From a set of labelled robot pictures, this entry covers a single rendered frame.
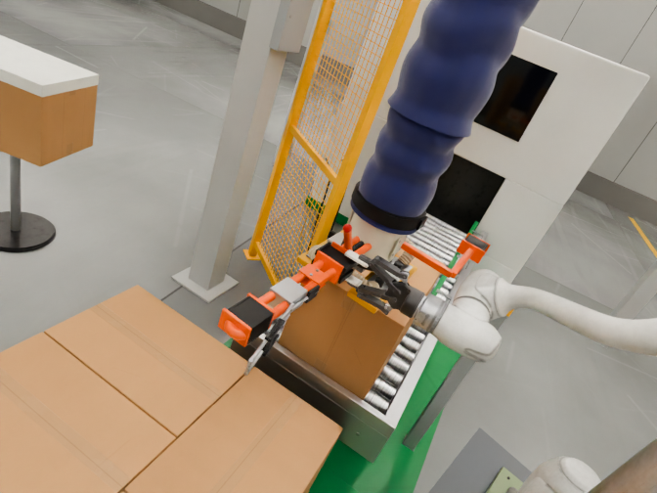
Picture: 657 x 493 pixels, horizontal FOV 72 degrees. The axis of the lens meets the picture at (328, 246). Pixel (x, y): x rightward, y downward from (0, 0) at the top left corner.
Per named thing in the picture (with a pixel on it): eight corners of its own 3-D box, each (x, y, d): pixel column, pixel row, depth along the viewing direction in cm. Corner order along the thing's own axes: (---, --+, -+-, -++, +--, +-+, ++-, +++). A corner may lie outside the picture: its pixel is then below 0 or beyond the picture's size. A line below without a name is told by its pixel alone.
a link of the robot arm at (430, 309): (426, 339, 113) (406, 327, 114) (435, 323, 120) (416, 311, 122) (443, 313, 108) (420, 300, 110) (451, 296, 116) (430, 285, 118)
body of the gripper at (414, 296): (422, 300, 111) (389, 281, 113) (408, 325, 115) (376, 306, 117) (430, 288, 117) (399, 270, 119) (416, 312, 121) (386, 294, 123)
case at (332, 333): (340, 287, 231) (369, 221, 211) (409, 329, 220) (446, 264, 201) (276, 345, 181) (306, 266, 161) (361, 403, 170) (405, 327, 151)
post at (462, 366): (405, 434, 236) (503, 289, 188) (416, 442, 235) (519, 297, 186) (401, 443, 231) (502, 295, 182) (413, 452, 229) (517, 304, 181)
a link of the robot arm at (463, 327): (424, 343, 114) (441, 313, 124) (481, 378, 110) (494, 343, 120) (441, 318, 107) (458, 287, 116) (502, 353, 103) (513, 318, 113)
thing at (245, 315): (244, 308, 98) (249, 291, 96) (270, 328, 96) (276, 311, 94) (217, 326, 92) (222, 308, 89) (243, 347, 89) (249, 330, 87)
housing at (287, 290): (282, 290, 109) (286, 275, 106) (303, 305, 106) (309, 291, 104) (263, 301, 103) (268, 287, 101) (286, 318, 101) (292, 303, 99)
